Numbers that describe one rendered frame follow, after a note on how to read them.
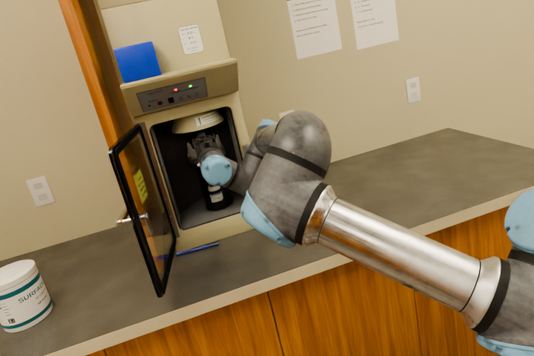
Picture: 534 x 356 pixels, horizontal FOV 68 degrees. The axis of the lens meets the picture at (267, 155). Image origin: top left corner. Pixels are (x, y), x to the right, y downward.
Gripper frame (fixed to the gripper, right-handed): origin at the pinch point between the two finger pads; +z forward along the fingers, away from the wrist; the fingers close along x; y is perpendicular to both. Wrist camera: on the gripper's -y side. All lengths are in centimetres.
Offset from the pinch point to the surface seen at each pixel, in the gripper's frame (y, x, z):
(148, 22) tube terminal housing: 42.9, 6.2, -10.6
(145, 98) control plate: 23.4, 12.9, -17.9
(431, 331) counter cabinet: -71, -54, -37
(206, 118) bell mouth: 11.9, -2.6, -7.7
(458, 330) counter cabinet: -74, -64, -37
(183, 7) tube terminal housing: 45.0, -4.4, -10.6
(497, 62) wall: -4, -151, 33
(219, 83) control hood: 22.3, -8.3, -16.7
